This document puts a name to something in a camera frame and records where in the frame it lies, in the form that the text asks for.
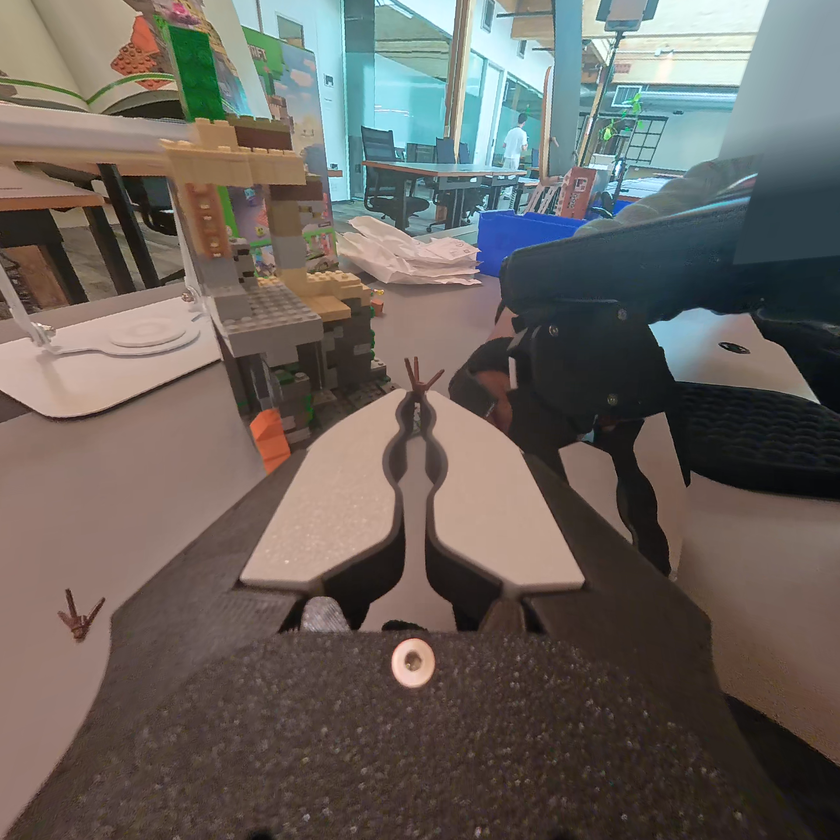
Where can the toy brick building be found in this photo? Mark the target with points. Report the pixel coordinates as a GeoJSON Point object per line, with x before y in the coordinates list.
{"type": "Point", "coordinates": [275, 315]}

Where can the black office chair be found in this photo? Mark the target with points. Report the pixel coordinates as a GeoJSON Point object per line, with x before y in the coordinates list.
{"type": "Point", "coordinates": [380, 157]}
{"type": "Point", "coordinates": [453, 157]}

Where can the brown toy twig piece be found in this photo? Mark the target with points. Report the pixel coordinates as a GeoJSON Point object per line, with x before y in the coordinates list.
{"type": "Point", "coordinates": [418, 387]}
{"type": "Point", "coordinates": [80, 623]}

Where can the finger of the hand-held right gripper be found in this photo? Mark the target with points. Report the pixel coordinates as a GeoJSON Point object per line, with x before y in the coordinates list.
{"type": "Point", "coordinates": [640, 459]}

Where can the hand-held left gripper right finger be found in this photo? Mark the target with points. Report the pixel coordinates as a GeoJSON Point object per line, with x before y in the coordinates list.
{"type": "Point", "coordinates": [499, 518]}

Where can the grey desk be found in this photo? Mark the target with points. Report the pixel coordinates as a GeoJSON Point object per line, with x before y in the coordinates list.
{"type": "Point", "coordinates": [131, 492]}

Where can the green toy set box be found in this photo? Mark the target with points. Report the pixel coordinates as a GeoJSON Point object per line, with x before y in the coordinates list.
{"type": "Point", "coordinates": [298, 98]}

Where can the white book stand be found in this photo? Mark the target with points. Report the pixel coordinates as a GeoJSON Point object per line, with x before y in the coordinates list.
{"type": "Point", "coordinates": [98, 374]}

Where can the black desk grommet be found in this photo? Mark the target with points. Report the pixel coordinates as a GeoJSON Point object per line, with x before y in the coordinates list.
{"type": "Point", "coordinates": [733, 348]}

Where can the person's right hand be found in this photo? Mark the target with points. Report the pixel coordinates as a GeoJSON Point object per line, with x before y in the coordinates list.
{"type": "Point", "coordinates": [492, 394]}

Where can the studio light on stand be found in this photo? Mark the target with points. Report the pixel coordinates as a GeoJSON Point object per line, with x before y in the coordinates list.
{"type": "Point", "coordinates": [627, 13]}

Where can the wooden office table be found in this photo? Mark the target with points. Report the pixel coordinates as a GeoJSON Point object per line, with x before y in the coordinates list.
{"type": "Point", "coordinates": [446, 170]}

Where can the red cardboard box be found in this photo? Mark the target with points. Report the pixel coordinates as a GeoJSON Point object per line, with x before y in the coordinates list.
{"type": "Point", "coordinates": [579, 193]}

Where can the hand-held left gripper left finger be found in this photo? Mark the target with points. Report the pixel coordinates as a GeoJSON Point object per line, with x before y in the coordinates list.
{"type": "Point", "coordinates": [321, 512]}

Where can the another person's forearm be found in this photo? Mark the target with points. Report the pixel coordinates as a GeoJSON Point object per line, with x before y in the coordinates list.
{"type": "Point", "coordinates": [656, 197]}

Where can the wooden side table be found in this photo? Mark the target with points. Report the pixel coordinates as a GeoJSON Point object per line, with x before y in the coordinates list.
{"type": "Point", "coordinates": [39, 197]}

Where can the open instruction booklet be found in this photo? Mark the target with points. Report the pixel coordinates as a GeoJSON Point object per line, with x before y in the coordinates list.
{"type": "Point", "coordinates": [52, 52]}

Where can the blue plastic bin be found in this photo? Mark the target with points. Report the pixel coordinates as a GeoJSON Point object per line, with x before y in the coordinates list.
{"type": "Point", "coordinates": [525, 239]}

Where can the pile of small loose bricks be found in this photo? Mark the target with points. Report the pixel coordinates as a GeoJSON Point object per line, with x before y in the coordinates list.
{"type": "Point", "coordinates": [379, 303]}

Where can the green potted plant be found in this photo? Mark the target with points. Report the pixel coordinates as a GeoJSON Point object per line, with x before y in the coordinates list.
{"type": "Point", "coordinates": [623, 118]}

